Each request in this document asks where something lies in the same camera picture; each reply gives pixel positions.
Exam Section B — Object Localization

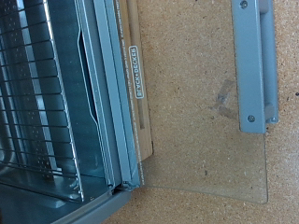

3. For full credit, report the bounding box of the glass oven door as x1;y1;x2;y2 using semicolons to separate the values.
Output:
106;0;279;204

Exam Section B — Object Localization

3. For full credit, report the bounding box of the silver toaster oven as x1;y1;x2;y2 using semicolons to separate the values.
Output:
0;0;144;224

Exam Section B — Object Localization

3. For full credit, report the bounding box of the wire oven rack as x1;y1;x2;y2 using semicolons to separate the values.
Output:
0;0;85;203

